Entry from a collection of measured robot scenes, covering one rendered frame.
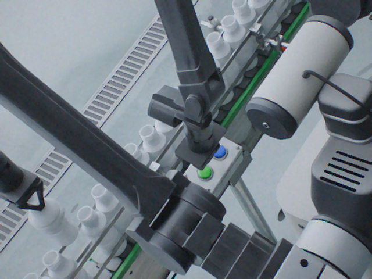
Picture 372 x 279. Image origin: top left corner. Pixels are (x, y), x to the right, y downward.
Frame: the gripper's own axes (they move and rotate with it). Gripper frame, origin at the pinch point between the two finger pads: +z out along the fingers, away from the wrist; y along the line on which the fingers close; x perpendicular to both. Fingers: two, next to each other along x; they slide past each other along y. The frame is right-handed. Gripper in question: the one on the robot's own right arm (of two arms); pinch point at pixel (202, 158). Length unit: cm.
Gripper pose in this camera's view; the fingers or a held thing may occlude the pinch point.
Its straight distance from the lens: 154.9
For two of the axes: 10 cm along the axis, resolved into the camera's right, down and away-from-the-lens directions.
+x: 8.3, 4.8, -2.8
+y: -5.5, 7.7, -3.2
